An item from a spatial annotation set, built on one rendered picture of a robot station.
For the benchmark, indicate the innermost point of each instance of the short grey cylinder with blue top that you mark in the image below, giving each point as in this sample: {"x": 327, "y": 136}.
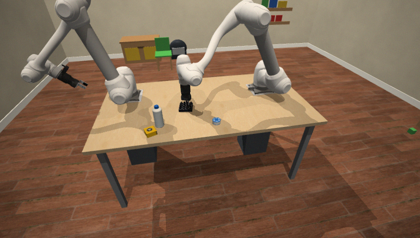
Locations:
{"x": 216, "y": 121}

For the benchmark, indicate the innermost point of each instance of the grey bottle with blue cap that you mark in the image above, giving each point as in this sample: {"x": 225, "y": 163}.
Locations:
{"x": 158, "y": 117}

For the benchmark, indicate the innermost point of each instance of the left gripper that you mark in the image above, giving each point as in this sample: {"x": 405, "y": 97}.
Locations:
{"x": 185, "y": 91}

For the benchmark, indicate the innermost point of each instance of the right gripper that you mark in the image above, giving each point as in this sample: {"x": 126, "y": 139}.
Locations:
{"x": 61, "y": 75}

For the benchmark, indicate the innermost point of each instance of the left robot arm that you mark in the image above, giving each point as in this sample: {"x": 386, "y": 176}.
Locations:
{"x": 268, "y": 76}

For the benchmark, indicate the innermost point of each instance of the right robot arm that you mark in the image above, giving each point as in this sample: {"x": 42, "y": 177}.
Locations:
{"x": 120, "y": 82}

